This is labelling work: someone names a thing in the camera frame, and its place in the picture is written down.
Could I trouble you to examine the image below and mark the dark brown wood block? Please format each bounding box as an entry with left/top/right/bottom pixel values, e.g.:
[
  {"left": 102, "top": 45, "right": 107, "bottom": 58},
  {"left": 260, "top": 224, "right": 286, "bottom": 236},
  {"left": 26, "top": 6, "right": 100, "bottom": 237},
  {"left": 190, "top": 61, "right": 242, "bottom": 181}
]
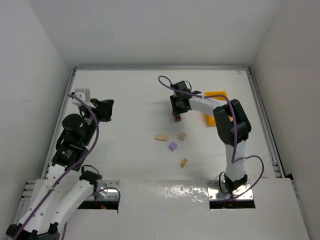
[{"left": 173, "top": 114, "right": 181, "bottom": 123}]

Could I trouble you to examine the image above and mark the yellow plastic bin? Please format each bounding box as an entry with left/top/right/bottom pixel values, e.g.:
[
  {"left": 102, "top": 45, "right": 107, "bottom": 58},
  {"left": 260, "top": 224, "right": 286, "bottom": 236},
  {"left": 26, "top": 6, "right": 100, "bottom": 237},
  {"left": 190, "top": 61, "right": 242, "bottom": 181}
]
[{"left": 204, "top": 90, "right": 227, "bottom": 127}]

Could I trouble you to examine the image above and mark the long light wood block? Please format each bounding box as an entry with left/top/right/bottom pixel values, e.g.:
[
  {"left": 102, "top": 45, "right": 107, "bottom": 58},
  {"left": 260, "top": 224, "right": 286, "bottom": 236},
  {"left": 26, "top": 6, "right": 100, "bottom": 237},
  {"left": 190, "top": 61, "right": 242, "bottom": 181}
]
[{"left": 155, "top": 133, "right": 168, "bottom": 142}]

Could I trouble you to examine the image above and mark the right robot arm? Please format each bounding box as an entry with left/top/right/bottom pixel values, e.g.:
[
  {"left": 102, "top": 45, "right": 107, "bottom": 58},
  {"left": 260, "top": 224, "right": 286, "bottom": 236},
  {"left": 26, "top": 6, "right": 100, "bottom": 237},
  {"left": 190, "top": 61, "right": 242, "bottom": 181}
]
[{"left": 170, "top": 81, "right": 252, "bottom": 194}]

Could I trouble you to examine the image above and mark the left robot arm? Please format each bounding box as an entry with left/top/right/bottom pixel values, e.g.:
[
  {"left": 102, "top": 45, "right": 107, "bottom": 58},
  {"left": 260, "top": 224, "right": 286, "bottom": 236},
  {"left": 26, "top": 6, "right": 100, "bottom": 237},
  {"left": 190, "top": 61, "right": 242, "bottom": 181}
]
[{"left": 6, "top": 94, "right": 114, "bottom": 240}]

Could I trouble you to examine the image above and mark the light wood cube block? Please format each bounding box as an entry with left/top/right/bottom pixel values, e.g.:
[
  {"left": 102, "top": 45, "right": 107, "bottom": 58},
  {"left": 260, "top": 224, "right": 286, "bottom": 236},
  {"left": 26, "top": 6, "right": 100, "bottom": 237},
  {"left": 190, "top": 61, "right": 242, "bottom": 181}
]
[{"left": 178, "top": 132, "right": 187, "bottom": 141}]

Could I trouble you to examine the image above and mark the purple cube block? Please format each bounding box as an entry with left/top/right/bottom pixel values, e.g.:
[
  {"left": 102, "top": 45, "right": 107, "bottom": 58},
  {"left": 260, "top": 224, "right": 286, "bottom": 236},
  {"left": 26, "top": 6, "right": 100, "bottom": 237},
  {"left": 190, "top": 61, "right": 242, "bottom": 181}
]
[{"left": 168, "top": 141, "right": 178, "bottom": 151}]

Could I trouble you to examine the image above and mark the small orange wood block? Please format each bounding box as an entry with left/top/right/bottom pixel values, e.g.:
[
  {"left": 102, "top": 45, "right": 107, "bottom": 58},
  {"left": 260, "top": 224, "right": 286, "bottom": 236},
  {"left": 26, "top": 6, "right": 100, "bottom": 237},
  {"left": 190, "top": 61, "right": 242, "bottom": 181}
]
[{"left": 180, "top": 158, "right": 188, "bottom": 168}]

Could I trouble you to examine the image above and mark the white front cover board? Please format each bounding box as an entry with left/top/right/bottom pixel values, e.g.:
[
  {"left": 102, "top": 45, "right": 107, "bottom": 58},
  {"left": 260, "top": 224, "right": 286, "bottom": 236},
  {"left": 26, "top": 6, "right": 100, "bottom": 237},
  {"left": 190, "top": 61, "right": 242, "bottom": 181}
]
[{"left": 14, "top": 177, "right": 311, "bottom": 240}]

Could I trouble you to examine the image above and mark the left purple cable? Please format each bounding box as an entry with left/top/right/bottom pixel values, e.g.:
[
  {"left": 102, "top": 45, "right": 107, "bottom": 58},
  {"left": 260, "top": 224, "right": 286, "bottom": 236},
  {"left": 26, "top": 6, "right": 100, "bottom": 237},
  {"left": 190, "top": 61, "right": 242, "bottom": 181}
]
[{"left": 12, "top": 92, "right": 100, "bottom": 240}]

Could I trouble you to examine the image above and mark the purple cable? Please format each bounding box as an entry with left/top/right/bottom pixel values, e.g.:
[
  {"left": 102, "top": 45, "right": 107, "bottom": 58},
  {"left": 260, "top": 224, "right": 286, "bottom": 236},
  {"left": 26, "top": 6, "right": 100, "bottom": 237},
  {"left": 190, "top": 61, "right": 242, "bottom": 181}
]
[
  {"left": 12, "top": 92, "right": 100, "bottom": 240},
  {"left": 157, "top": 75, "right": 265, "bottom": 201}
]

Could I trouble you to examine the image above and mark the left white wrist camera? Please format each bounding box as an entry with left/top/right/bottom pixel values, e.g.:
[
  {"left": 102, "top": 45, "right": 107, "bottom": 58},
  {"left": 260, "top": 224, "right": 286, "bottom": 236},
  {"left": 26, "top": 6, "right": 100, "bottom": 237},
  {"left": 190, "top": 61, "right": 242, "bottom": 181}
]
[{"left": 70, "top": 88, "right": 91, "bottom": 107}]

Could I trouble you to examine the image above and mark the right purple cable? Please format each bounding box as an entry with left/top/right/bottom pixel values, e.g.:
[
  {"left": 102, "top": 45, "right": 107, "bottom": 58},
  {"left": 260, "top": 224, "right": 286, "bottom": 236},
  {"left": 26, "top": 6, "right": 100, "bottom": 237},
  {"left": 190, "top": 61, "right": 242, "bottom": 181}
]
[{"left": 157, "top": 75, "right": 265, "bottom": 201}]

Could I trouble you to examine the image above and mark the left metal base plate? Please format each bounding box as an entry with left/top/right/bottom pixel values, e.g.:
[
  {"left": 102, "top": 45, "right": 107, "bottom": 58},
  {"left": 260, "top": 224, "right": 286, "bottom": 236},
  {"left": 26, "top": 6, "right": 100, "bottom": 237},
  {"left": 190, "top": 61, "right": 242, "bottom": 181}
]
[{"left": 96, "top": 180, "right": 121, "bottom": 201}]

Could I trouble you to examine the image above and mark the metal base plate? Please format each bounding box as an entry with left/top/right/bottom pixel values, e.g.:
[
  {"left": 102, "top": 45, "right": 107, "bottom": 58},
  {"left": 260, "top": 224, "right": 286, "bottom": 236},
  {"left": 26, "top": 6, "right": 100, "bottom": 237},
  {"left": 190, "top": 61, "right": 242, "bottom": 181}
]
[
  {"left": 207, "top": 179, "right": 254, "bottom": 201},
  {"left": 96, "top": 180, "right": 121, "bottom": 201}
]

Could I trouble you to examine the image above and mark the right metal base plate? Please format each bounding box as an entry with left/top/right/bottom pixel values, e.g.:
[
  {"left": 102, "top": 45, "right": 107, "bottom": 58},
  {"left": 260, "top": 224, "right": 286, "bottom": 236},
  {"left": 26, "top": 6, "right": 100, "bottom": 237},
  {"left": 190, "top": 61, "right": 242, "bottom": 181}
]
[{"left": 207, "top": 179, "right": 254, "bottom": 201}]

